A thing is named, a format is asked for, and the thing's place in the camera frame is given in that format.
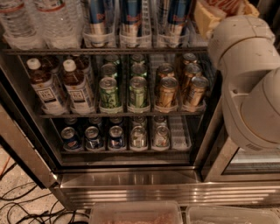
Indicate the red coca-cola can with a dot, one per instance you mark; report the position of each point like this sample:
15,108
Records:
229,6

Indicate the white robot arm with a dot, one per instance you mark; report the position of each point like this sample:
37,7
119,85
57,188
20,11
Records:
252,112

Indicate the blue red bull can right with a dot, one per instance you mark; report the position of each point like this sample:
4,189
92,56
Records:
175,27

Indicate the blue red bull can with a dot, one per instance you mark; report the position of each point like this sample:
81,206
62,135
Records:
98,23
131,21
175,27

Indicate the gold can front right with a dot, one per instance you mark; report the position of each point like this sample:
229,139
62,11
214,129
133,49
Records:
195,93

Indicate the gold can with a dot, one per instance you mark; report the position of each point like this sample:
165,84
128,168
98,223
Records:
195,93
166,95

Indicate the gold can front left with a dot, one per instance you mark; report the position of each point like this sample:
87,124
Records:
166,95

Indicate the blue red bull can middle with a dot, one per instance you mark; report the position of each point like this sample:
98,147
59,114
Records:
131,21

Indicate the green can front right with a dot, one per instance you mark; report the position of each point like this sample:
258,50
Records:
138,97

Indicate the green can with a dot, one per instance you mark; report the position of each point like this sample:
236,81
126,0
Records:
109,96
138,97

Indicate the blue red bull can left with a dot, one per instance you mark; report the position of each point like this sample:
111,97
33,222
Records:
98,23

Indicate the empty white can tray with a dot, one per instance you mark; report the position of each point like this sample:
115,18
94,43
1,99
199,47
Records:
180,137

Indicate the green can front left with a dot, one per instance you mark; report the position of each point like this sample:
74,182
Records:
109,96

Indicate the silver can front right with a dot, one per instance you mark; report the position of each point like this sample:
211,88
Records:
161,139

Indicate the silver can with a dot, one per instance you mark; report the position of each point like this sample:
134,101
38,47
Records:
161,139
138,138

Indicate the stainless steel fridge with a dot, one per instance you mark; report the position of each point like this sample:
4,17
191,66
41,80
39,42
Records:
215,171

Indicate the silver can front left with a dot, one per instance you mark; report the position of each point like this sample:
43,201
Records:
138,138

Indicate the blue pepsi can right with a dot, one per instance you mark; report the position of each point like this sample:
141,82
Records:
116,137

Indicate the blue pepsi can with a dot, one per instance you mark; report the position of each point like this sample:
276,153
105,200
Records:
94,141
116,137
71,139

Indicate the blue pepsi can middle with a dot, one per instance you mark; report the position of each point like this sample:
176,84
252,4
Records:
94,141

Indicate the blue pepsi can left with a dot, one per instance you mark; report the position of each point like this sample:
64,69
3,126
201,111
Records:
71,139

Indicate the tea bottle white cap right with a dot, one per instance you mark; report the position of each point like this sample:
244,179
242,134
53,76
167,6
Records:
78,88

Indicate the tea bottle white cap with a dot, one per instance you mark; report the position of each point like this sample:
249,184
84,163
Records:
78,88
48,89

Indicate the clear water bottle right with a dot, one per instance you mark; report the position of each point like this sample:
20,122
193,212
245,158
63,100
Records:
61,25

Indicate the clear water bottle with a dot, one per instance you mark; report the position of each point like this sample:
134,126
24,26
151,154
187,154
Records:
61,25
19,30

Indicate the tea bottle white cap left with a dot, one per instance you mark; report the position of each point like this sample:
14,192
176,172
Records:
48,89

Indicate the clear plastic bin right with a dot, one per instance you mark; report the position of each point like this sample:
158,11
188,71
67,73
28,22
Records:
229,215

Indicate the clear plastic bin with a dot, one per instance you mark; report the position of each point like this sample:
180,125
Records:
140,212
229,215

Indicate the clear water bottle left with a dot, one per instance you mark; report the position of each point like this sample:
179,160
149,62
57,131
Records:
19,30

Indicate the clear plastic bin left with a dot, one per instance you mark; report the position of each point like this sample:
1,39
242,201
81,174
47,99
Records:
140,212

